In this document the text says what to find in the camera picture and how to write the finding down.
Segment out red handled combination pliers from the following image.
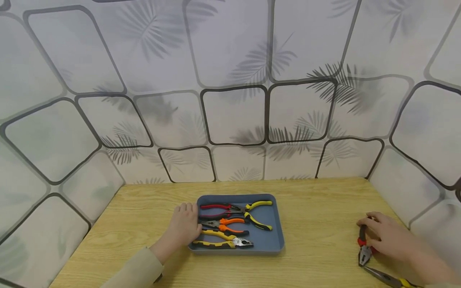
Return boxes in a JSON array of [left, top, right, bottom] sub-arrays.
[[357, 224, 378, 268]]

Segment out person's left forearm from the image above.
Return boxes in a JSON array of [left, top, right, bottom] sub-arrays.
[[100, 239, 174, 288]]

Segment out orange and black handled pliers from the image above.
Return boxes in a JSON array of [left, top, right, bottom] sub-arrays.
[[199, 217, 250, 237]]

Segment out red and black handled pliers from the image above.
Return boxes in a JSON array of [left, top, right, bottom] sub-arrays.
[[199, 203, 246, 219]]

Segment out yellow and black combination pliers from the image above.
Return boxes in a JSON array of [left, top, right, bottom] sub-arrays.
[[192, 229, 254, 250]]

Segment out blue-grey plastic tray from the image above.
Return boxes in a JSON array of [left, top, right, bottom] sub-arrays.
[[187, 194, 286, 255]]

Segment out person's right hand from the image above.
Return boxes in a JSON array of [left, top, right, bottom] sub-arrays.
[[356, 212, 418, 262]]

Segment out person's left hand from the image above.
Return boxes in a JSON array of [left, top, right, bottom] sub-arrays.
[[166, 202, 203, 252]]

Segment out person's right forearm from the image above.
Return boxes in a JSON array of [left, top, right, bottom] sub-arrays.
[[409, 239, 461, 288]]

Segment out yellow handled long nose pliers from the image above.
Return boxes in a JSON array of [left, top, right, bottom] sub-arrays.
[[363, 266, 420, 288]]

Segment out yellow and black curved-handle pliers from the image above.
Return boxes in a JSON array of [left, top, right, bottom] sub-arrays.
[[241, 200, 274, 232]]

